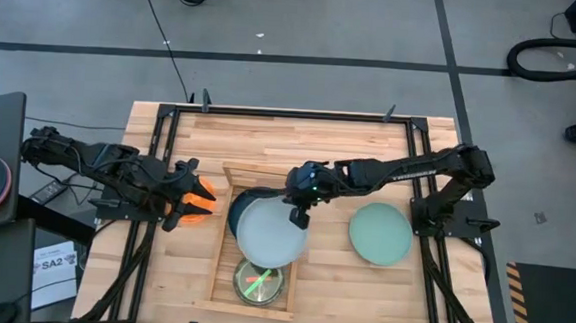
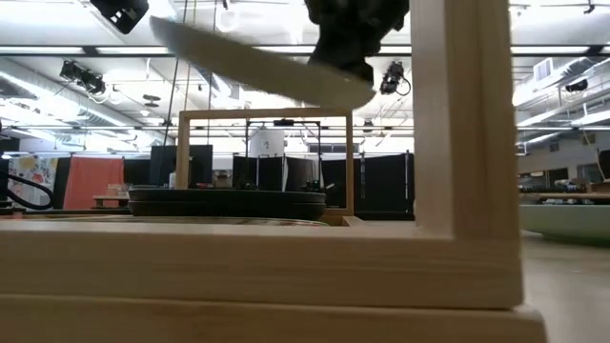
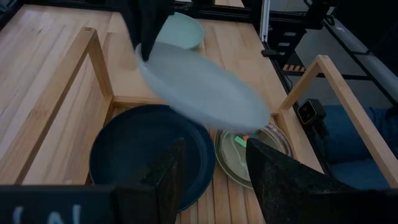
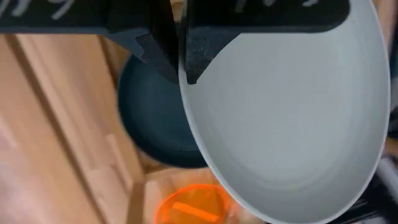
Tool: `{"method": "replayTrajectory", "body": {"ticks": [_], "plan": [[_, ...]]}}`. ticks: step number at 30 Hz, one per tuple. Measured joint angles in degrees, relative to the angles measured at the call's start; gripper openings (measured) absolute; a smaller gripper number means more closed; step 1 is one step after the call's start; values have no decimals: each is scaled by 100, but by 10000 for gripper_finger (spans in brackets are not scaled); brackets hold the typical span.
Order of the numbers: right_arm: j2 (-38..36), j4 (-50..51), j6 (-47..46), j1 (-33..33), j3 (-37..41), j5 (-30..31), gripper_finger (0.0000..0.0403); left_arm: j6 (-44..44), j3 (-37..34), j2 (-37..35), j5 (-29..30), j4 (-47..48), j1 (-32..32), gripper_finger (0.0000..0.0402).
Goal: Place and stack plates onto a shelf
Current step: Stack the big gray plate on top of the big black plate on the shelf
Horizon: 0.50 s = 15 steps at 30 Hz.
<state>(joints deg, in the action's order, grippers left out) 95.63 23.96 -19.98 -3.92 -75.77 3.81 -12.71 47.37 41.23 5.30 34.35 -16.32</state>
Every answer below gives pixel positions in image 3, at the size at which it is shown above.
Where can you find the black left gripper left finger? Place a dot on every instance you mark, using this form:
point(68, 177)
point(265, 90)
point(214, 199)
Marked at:
point(161, 193)

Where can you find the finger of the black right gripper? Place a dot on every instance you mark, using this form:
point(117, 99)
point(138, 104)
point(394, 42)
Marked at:
point(150, 37)

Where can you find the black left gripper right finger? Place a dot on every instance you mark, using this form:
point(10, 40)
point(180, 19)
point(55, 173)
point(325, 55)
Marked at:
point(280, 186)

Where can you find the light green plate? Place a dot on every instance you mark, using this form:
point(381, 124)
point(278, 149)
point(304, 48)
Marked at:
point(182, 31)

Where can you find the dark teal plate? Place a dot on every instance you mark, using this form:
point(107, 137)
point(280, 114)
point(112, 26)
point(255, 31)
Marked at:
point(133, 143)

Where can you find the light grey plate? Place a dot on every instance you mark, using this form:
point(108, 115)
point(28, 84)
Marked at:
point(202, 90)

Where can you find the wooden slatted shelf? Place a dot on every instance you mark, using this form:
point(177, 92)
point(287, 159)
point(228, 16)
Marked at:
point(62, 93)

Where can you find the purple transparent plate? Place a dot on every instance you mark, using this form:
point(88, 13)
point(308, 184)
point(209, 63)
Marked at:
point(231, 158)

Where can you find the blue padded seat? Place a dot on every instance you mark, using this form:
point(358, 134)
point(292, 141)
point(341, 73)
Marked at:
point(351, 140)

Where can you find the hazard striped black mat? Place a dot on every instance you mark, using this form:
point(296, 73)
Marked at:
point(293, 67)

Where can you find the grey table edge bar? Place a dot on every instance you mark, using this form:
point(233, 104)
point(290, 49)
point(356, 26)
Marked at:
point(367, 56)

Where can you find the small black table camera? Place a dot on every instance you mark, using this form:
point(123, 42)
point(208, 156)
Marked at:
point(309, 112)

